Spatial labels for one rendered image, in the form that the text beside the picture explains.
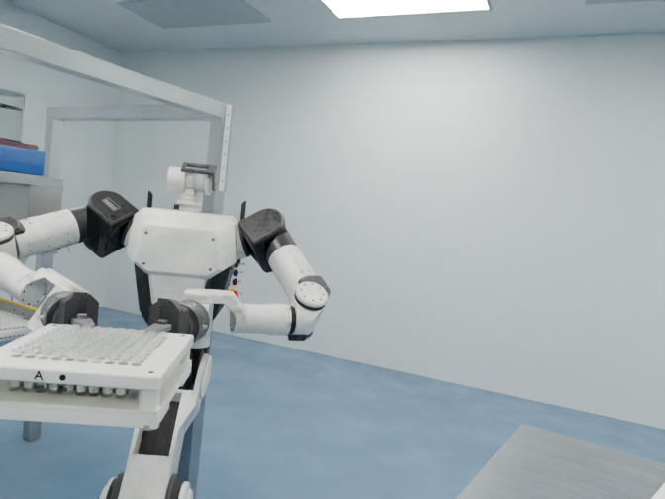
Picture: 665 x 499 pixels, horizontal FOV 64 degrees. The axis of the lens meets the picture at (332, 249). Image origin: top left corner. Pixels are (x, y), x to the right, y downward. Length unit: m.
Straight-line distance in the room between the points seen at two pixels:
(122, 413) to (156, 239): 0.70
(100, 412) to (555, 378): 4.21
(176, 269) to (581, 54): 3.97
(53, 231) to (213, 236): 0.38
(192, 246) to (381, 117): 3.75
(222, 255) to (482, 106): 3.66
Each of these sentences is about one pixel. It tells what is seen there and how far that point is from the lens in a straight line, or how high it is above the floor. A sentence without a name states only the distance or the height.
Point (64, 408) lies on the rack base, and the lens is 0.80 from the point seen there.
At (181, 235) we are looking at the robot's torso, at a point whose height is 1.21.
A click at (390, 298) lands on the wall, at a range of 4.85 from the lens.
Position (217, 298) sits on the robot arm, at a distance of 1.18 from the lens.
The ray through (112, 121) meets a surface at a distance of 1.85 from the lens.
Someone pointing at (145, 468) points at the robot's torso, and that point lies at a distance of 1.41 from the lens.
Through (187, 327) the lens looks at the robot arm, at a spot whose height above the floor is 1.06.
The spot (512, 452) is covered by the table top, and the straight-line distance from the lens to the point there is 1.17.
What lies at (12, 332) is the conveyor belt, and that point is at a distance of 1.84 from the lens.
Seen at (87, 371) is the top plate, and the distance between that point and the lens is 0.78.
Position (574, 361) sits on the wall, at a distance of 4.70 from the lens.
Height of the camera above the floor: 1.29
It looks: 3 degrees down
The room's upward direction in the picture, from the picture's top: 6 degrees clockwise
